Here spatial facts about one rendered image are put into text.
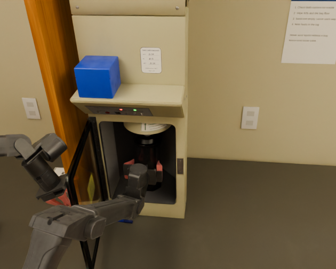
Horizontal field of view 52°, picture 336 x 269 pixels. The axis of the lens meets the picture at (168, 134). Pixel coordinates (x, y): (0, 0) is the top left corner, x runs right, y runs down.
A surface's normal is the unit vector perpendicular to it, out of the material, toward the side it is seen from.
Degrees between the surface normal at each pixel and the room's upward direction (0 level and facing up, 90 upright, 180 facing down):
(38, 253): 36
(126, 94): 0
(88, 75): 90
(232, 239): 0
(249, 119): 90
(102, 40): 90
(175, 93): 0
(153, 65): 90
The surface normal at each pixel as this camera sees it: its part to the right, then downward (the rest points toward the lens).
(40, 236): -0.14, -0.36
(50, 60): 0.99, 0.05
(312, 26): -0.12, 0.55
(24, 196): -0.02, -0.84
